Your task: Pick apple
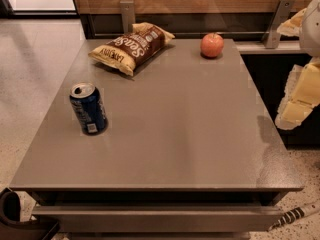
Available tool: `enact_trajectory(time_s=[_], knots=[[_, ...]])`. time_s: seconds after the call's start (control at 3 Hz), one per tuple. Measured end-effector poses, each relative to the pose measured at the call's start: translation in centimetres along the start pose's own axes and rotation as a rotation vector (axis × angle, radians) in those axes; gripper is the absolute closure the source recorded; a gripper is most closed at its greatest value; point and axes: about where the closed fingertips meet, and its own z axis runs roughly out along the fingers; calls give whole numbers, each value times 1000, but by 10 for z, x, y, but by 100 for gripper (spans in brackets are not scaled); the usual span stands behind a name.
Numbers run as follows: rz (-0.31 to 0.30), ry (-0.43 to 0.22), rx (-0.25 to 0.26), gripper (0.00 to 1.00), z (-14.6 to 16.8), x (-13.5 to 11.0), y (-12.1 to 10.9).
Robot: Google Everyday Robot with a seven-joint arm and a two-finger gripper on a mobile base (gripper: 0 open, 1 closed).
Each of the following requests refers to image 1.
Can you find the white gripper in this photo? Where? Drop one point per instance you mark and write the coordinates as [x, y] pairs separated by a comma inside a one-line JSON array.
[[311, 29]]

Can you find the red apple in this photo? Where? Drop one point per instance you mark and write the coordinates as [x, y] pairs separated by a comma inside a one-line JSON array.
[[212, 45]]

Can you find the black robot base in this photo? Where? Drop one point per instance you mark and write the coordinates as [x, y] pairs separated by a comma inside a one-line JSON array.
[[13, 228]]

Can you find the brown chip bag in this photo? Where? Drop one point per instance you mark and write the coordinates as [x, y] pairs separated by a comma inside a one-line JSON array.
[[129, 51]]

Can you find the blue soda can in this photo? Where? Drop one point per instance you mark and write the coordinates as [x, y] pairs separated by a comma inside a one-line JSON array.
[[87, 104]]

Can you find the grey table drawer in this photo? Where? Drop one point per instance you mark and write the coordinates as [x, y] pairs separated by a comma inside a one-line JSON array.
[[161, 219]]

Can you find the right metal bracket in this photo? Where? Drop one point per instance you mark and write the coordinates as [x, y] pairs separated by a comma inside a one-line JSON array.
[[271, 37]]

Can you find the metal bracket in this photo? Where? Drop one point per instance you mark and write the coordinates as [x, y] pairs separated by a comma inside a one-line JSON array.
[[271, 37], [127, 14]]

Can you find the left metal bracket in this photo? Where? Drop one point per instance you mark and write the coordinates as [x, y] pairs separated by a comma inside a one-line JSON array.
[[127, 14]]

